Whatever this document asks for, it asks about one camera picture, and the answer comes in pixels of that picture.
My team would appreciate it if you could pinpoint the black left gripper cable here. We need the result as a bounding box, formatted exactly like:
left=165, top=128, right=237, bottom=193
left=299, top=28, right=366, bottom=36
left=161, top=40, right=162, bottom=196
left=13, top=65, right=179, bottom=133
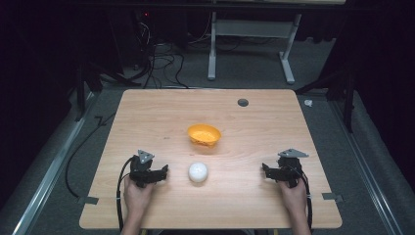
left=115, top=156, right=135, bottom=233

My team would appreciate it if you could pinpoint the metal floor rail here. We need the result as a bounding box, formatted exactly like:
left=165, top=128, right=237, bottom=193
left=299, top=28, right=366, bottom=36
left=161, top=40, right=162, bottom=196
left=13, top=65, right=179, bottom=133
left=12, top=91, right=100, bottom=235
left=328, top=97, right=405, bottom=235

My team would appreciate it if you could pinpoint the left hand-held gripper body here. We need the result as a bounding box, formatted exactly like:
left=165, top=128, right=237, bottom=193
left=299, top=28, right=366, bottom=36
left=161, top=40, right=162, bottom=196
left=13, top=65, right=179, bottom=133
left=128, top=149, right=158, bottom=189

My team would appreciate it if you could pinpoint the bundle of black cables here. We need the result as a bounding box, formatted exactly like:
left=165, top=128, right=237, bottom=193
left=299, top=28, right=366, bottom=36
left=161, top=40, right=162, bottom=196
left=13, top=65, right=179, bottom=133
left=138, top=19, right=190, bottom=90

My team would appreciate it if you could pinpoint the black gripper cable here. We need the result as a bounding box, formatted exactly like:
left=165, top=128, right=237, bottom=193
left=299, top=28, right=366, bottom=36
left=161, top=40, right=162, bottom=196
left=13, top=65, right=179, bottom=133
left=115, top=156, right=135, bottom=233
left=299, top=170, right=314, bottom=230

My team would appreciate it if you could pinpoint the person's right hand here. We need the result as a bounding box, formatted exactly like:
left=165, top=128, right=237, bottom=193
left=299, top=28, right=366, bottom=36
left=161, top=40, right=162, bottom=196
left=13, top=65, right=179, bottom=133
left=278, top=179, right=308, bottom=214

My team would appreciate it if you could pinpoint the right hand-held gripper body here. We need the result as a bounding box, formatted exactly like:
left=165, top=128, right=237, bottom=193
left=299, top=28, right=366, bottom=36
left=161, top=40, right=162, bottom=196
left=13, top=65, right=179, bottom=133
left=274, top=148, right=310, bottom=189

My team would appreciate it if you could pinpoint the person's left hand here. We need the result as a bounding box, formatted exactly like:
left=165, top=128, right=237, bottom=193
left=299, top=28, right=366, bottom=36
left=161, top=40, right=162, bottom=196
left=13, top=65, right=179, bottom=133
left=123, top=177, right=155, bottom=213

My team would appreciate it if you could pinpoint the orange bowl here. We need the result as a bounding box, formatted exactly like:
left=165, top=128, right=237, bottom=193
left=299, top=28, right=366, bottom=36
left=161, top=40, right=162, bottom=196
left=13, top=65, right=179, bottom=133
left=186, top=122, right=223, bottom=147

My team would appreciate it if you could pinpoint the black metal stand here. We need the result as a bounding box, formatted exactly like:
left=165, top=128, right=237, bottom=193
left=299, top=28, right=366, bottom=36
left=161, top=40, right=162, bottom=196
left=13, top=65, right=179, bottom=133
left=73, top=60, right=142, bottom=122
left=295, top=63, right=357, bottom=133

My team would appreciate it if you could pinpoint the white ball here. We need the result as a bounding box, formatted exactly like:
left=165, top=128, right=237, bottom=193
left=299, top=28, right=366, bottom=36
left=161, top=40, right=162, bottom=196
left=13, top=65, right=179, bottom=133
left=188, top=162, right=209, bottom=183

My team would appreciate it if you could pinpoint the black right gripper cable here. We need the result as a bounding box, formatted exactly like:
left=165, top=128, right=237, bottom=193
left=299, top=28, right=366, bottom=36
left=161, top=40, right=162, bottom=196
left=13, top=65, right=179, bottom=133
left=299, top=170, right=314, bottom=230

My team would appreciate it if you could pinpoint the black computer tower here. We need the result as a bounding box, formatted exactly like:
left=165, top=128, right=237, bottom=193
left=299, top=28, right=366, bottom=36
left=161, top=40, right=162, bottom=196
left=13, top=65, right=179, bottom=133
left=107, top=9, right=155, bottom=71

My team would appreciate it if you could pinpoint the white desk frame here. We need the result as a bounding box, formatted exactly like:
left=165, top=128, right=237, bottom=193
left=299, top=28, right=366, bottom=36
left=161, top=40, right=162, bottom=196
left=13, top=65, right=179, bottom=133
left=207, top=11, right=303, bottom=86

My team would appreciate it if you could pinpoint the black floor cable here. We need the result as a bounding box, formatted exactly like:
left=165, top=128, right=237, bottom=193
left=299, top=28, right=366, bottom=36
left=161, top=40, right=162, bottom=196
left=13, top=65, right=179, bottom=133
left=64, top=112, right=117, bottom=199

